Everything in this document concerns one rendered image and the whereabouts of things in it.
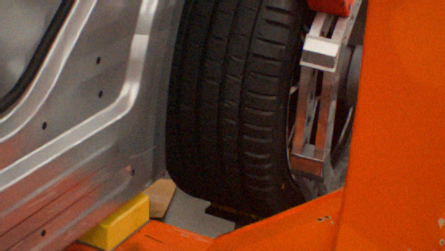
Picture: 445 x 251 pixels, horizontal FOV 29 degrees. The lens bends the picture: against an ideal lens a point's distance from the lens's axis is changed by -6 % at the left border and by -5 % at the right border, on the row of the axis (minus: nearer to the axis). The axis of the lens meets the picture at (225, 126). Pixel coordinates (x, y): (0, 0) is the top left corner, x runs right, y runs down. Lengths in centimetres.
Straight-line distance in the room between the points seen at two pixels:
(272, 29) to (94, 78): 36
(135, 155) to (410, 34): 53
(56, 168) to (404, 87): 48
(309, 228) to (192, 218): 172
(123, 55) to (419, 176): 49
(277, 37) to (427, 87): 48
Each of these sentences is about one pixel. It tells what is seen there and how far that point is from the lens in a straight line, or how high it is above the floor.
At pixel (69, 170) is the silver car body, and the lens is 124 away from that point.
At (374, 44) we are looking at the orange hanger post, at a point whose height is 111.
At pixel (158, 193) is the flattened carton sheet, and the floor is 1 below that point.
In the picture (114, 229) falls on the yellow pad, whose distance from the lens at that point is 141.
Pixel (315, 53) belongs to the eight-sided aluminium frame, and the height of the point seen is 96.
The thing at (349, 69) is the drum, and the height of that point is 87.
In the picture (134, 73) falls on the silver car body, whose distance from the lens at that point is 136.
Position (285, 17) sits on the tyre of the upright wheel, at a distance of 152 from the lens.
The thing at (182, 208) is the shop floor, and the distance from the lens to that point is 300.
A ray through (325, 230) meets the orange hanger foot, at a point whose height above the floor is 83.
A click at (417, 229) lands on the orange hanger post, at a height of 88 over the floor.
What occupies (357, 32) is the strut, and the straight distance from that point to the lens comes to 175.
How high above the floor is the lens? 142
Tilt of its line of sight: 23 degrees down
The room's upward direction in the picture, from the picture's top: 5 degrees clockwise
